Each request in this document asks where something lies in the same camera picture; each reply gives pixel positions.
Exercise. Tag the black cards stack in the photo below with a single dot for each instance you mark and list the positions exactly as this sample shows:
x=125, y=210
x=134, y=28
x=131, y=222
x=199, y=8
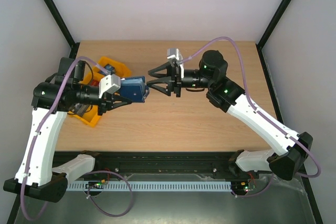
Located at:
x=79, y=109

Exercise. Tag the right black frame post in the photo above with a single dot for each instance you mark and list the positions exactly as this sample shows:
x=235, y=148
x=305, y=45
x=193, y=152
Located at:
x=273, y=23

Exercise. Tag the yellow three-compartment bin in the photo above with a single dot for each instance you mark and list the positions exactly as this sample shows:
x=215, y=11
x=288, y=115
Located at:
x=91, y=117

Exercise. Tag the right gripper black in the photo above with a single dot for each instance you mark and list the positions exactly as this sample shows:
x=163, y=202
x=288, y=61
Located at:
x=176, y=82

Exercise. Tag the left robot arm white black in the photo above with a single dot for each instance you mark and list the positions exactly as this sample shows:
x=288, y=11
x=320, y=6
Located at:
x=52, y=100

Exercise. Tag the black frame post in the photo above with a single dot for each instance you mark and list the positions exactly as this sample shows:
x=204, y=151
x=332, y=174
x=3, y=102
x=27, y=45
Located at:
x=273, y=23
x=61, y=24

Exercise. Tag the red cards stack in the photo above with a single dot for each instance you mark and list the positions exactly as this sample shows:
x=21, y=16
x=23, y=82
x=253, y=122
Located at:
x=94, y=83

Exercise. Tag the white slotted cable duct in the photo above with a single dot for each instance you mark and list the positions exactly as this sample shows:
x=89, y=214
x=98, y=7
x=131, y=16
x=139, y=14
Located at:
x=152, y=186

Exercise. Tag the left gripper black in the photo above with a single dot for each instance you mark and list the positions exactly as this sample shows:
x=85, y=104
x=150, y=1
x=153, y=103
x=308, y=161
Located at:
x=107, y=102

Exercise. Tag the blue cards stack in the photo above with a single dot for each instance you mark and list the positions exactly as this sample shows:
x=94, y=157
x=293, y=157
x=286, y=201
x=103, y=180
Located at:
x=110, y=69

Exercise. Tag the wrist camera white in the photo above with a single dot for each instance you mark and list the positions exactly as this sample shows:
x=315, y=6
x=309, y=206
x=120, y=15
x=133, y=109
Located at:
x=174, y=56
x=109, y=84

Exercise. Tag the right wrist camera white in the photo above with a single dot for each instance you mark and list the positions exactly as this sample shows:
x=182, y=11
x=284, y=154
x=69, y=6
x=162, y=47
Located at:
x=174, y=56

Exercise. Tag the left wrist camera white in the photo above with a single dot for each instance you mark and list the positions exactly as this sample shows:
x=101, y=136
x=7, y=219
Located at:
x=109, y=84

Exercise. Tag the dark blue card holder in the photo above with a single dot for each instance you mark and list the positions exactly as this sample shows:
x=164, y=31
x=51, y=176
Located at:
x=134, y=89

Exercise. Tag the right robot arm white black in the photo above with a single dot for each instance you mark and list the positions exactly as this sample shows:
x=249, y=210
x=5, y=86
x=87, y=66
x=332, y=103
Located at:
x=288, y=148

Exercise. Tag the black aluminium rail base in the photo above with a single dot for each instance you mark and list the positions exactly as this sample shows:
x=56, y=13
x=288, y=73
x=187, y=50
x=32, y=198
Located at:
x=218, y=165

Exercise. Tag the left black frame post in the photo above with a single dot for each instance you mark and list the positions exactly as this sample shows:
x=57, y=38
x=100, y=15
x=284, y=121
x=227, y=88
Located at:
x=61, y=24

